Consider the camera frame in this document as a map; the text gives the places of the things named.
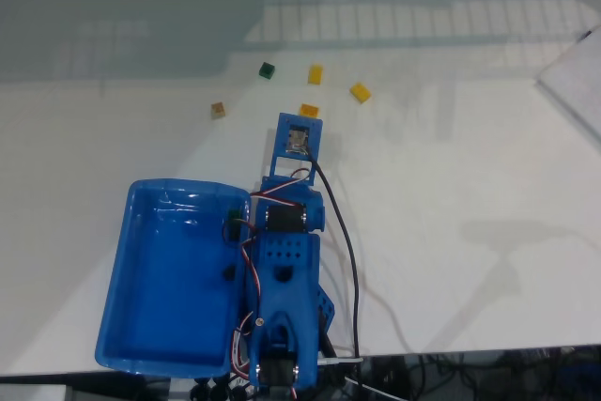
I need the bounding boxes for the blue plastic bin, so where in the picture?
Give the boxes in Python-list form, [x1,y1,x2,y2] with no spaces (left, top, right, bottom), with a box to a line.
[94,178,253,379]

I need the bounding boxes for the white foam sheet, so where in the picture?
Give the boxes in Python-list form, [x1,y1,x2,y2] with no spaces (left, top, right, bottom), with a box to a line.
[536,23,601,148]

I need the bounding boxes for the red white servo wires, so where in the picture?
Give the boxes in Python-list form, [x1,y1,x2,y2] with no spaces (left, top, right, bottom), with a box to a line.
[229,168,314,395]

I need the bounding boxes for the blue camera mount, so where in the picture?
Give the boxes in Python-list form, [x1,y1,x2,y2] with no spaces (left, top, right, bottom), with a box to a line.
[270,112,325,177]

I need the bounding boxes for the black camera cable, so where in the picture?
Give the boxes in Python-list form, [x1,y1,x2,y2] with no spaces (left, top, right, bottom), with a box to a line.
[303,149,363,374]

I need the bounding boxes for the thin pale cable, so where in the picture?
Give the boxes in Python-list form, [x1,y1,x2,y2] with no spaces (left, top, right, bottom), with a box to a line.
[363,285,417,355]

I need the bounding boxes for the dark tangled cables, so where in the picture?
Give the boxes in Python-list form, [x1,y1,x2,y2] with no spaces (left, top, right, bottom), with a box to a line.
[361,348,601,401]

